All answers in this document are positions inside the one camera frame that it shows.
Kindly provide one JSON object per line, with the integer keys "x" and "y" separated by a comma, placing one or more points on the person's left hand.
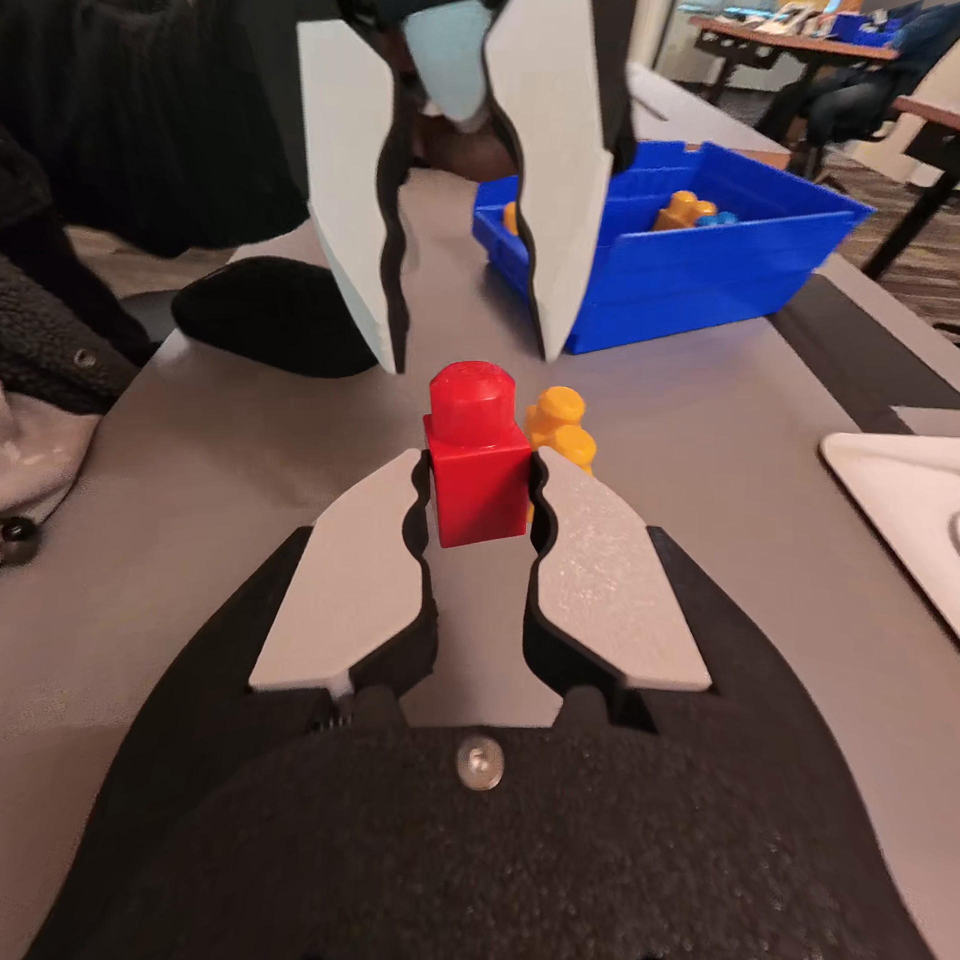
{"x": 465, "y": 154}

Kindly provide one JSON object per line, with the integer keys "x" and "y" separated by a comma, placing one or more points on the grey hooded sweatshirt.
{"x": 37, "y": 450}

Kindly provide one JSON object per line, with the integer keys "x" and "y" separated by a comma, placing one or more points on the black fleece jacket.
{"x": 52, "y": 337}

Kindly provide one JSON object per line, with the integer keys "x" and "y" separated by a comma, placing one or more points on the person's left forearm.
{"x": 172, "y": 112}

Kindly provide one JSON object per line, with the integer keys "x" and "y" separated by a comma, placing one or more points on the orange two-stud mega block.
{"x": 559, "y": 427}

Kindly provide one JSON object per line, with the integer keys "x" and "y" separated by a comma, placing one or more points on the red one-stud mega block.
{"x": 476, "y": 480}

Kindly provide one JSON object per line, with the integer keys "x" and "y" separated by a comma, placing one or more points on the pile of colourful mega blocks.
{"x": 679, "y": 210}

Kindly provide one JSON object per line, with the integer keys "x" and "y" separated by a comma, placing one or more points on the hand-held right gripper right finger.
{"x": 615, "y": 600}

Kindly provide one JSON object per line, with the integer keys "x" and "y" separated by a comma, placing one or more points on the blue plastic bin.
{"x": 862, "y": 28}
{"x": 712, "y": 285}

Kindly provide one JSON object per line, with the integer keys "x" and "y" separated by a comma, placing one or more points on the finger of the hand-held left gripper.
{"x": 345, "y": 187}
{"x": 562, "y": 187}

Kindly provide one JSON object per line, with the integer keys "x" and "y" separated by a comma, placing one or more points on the wood-edged office desk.
{"x": 930, "y": 112}
{"x": 697, "y": 112}
{"x": 787, "y": 41}

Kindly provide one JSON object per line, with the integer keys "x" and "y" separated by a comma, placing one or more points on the large black textured mat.
{"x": 277, "y": 315}

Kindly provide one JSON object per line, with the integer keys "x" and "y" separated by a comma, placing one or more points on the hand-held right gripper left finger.
{"x": 352, "y": 592}

